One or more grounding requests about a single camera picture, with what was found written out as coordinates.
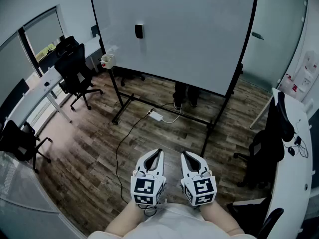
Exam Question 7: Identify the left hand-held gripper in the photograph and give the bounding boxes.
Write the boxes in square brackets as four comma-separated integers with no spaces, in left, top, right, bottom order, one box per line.
[131,148,167,206]

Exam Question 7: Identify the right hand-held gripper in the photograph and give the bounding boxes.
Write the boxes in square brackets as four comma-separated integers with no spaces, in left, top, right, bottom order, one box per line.
[180,151,217,206]

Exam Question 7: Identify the black whiteboard eraser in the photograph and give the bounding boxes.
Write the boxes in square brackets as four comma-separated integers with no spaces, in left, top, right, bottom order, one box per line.
[135,23,145,39]

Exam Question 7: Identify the person's left forearm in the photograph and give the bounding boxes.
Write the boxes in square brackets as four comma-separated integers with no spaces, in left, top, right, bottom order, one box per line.
[104,199,146,234]

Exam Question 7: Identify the person's right forearm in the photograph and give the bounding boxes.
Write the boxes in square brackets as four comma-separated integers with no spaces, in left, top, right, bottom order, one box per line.
[199,201,246,236]

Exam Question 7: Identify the whiteboard on black rolling stand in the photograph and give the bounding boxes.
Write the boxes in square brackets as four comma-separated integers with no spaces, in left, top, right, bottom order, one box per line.
[89,0,260,159]

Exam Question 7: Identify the white power strip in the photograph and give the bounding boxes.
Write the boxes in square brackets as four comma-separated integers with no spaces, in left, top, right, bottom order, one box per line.
[149,111,164,122]

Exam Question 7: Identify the person's white shirt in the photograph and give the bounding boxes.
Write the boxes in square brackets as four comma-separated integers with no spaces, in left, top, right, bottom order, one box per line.
[87,203,257,239]

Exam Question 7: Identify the black office chair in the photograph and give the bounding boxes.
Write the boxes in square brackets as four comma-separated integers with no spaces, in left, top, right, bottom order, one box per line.
[120,70,147,87]
[0,119,53,174]
[54,43,104,112]
[233,91,296,189]
[226,195,285,239]
[55,35,80,57]

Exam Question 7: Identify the curved white desk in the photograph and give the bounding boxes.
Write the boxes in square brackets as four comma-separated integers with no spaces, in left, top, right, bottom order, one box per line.
[250,87,314,239]

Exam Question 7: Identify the white marker holder box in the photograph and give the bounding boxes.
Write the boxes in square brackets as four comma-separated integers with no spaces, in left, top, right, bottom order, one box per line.
[101,53,116,69]

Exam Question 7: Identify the long white desk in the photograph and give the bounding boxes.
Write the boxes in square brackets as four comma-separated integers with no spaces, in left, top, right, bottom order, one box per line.
[0,67,73,134]

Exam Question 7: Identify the large black divider panel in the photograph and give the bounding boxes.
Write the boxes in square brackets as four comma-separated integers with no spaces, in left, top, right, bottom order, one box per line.
[0,78,30,124]

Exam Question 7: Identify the frosted glass door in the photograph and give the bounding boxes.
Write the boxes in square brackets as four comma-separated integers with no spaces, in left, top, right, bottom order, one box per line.
[245,0,308,89]

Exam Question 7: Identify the grey window blind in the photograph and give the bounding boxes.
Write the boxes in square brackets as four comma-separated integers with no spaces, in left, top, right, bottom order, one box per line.
[0,32,34,107]
[24,7,65,56]

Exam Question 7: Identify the long black floor cable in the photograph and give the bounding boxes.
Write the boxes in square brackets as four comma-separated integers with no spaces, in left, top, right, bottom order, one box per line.
[115,111,153,205]

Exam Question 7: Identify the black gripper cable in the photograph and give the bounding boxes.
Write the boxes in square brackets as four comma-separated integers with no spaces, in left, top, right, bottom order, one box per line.
[139,203,158,218]

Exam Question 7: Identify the white floor cable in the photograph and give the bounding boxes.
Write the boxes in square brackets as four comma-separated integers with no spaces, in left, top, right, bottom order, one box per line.
[161,110,180,124]

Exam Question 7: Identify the black desk cables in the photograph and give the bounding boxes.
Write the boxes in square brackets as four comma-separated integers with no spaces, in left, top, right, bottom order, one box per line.
[295,118,310,159]

